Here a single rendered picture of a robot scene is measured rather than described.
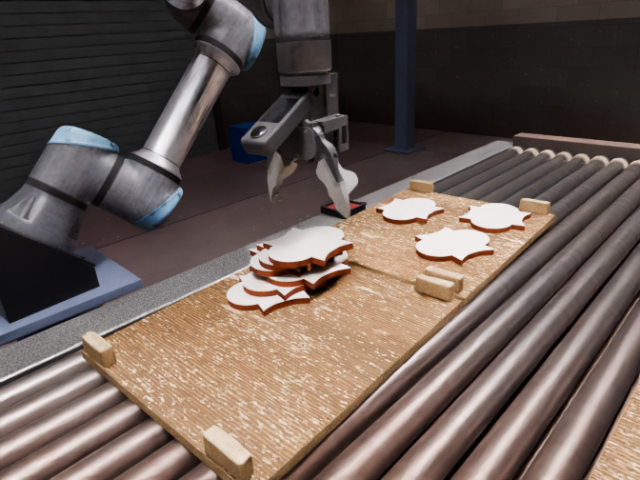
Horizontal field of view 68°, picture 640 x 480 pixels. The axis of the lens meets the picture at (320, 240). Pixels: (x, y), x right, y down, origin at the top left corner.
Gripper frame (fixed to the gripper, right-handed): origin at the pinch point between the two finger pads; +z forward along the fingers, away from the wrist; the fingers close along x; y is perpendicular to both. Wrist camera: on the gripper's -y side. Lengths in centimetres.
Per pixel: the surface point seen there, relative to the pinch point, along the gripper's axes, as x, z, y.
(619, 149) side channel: -27, 11, 110
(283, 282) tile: -0.8, 8.8, -7.0
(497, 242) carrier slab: -20.2, 11.8, 29.7
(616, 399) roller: -44.2, 14.3, 0.3
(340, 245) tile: -5.1, 5.1, 1.9
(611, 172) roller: -28, 14, 94
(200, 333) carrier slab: 3.2, 11.9, -20.1
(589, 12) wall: 68, -27, 525
